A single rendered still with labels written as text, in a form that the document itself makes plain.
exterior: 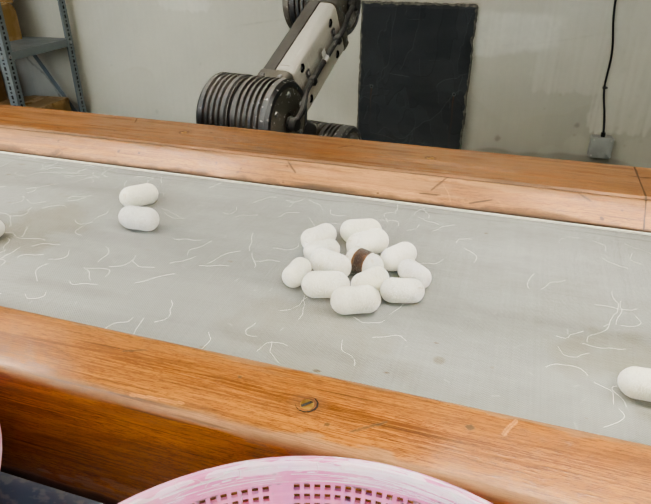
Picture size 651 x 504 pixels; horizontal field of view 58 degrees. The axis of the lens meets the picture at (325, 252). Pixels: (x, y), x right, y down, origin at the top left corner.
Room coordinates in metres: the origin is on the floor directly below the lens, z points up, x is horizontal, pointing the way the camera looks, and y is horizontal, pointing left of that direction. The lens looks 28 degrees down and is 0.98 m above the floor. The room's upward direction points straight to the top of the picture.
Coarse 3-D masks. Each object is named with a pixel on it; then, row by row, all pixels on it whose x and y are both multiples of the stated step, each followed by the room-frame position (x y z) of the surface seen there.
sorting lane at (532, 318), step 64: (0, 192) 0.57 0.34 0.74; (64, 192) 0.57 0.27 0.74; (192, 192) 0.57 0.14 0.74; (256, 192) 0.57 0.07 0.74; (320, 192) 0.57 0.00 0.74; (0, 256) 0.43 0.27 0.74; (64, 256) 0.43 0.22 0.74; (128, 256) 0.43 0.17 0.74; (192, 256) 0.43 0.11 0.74; (256, 256) 0.43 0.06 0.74; (448, 256) 0.43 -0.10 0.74; (512, 256) 0.43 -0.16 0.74; (576, 256) 0.43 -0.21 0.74; (640, 256) 0.43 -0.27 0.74; (128, 320) 0.34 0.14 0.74; (192, 320) 0.34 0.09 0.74; (256, 320) 0.34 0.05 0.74; (320, 320) 0.34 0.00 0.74; (384, 320) 0.34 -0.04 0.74; (448, 320) 0.34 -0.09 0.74; (512, 320) 0.34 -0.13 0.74; (576, 320) 0.34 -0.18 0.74; (640, 320) 0.34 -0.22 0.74; (384, 384) 0.27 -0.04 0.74; (448, 384) 0.27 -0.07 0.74; (512, 384) 0.27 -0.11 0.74; (576, 384) 0.27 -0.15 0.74
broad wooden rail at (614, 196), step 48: (0, 144) 0.71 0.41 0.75; (48, 144) 0.70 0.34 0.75; (96, 144) 0.68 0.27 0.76; (144, 144) 0.66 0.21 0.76; (192, 144) 0.66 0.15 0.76; (240, 144) 0.66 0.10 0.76; (288, 144) 0.66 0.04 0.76; (336, 144) 0.66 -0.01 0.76; (384, 144) 0.66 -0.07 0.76; (336, 192) 0.57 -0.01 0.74; (384, 192) 0.56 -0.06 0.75; (432, 192) 0.55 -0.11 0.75; (480, 192) 0.54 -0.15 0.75; (528, 192) 0.53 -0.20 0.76; (576, 192) 0.52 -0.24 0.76; (624, 192) 0.51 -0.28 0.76
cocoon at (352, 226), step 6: (348, 222) 0.46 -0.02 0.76; (354, 222) 0.46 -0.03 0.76; (360, 222) 0.46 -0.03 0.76; (366, 222) 0.46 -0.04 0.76; (372, 222) 0.46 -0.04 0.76; (378, 222) 0.46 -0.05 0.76; (342, 228) 0.46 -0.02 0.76; (348, 228) 0.45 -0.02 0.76; (354, 228) 0.45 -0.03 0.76; (360, 228) 0.45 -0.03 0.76; (366, 228) 0.45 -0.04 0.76; (342, 234) 0.45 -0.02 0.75; (348, 234) 0.45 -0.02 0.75
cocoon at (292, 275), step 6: (300, 258) 0.40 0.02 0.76; (294, 264) 0.39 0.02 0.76; (300, 264) 0.39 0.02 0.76; (306, 264) 0.39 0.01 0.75; (288, 270) 0.38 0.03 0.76; (294, 270) 0.38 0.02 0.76; (300, 270) 0.38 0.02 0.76; (306, 270) 0.39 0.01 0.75; (282, 276) 0.38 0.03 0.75; (288, 276) 0.38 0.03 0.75; (294, 276) 0.38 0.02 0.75; (300, 276) 0.38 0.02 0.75; (288, 282) 0.38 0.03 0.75; (294, 282) 0.38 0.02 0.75; (300, 282) 0.38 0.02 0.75
